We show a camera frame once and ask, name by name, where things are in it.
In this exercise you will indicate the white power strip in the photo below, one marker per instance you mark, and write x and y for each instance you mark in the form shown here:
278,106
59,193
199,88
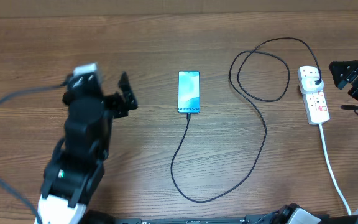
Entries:
315,104

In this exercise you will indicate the white USB wall charger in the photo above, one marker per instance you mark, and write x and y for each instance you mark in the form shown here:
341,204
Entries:
309,85

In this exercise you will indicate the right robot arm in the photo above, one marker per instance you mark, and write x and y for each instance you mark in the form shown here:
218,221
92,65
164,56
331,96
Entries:
330,109

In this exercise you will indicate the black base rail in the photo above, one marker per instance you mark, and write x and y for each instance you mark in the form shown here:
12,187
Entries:
191,221

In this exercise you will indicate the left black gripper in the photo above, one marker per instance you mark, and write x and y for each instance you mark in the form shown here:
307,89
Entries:
115,99

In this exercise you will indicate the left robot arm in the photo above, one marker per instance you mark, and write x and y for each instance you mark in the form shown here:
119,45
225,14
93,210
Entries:
77,164

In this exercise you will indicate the blue-screen smartphone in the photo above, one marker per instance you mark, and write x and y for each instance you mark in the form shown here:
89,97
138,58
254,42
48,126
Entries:
189,92

